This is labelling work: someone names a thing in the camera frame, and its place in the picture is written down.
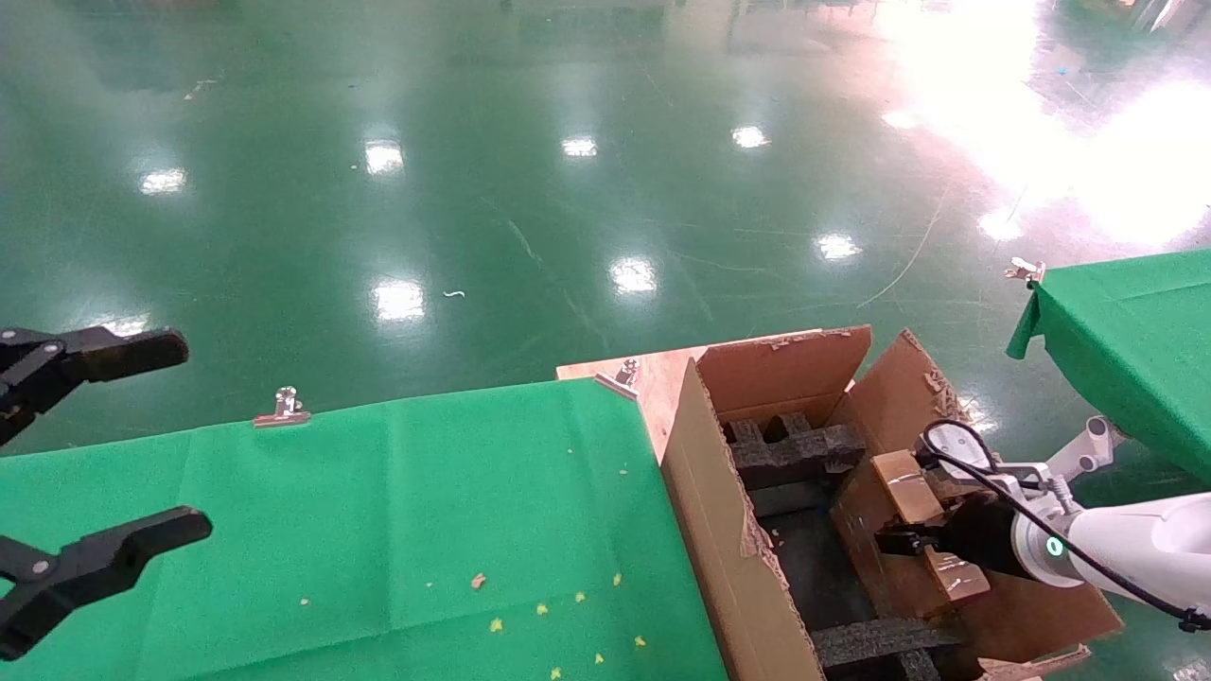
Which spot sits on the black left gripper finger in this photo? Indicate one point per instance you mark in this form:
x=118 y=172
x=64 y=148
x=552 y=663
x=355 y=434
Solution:
x=114 y=353
x=104 y=563

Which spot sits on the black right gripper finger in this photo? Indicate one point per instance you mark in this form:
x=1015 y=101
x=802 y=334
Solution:
x=908 y=543

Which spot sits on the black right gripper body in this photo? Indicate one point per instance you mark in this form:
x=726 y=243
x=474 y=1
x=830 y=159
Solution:
x=979 y=534

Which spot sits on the small brown cardboard box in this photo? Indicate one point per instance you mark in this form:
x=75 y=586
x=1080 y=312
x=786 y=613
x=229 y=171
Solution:
x=870 y=515

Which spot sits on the large open brown carton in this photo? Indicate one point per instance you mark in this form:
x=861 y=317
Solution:
x=719 y=549

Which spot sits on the white metal table leg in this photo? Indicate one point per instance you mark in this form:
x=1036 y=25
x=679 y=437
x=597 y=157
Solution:
x=1088 y=449

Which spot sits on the silver binder clip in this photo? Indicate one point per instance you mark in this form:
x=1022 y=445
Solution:
x=617 y=376
x=281 y=409
x=1025 y=271

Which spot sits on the large green table cloth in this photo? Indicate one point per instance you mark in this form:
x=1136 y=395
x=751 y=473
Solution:
x=331 y=520

